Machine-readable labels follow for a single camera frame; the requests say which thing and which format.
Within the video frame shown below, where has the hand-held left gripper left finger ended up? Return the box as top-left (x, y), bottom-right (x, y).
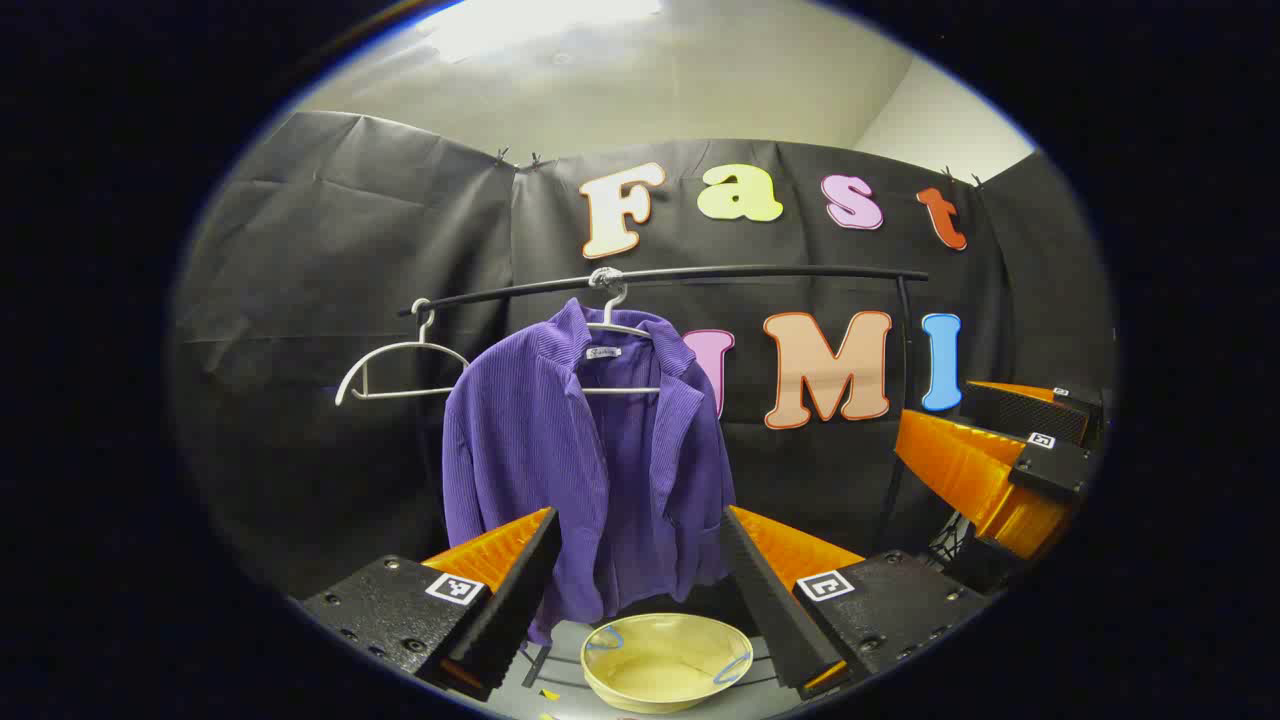
top-left (300, 507), bottom-right (563, 703)

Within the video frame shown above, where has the black backdrop cloth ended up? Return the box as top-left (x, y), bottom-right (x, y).
top-left (170, 110), bottom-right (1116, 601)

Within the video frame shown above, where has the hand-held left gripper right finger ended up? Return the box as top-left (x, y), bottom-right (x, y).
top-left (720, 505), bottom-right (991, 701)

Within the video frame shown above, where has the black clothes rack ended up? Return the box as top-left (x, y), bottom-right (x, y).
top-left (398, 264), bottom-right (931, 556)

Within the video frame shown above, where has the purple ribbed jacket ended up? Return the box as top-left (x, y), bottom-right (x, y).
top-left (442, 298), bottom-right (738, 646)

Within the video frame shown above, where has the white plastic hanger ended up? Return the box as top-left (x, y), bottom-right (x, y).
top-left (580, 268), bottom-right (666, 396)
top-left (335, 298), bottom-right (471, 406)

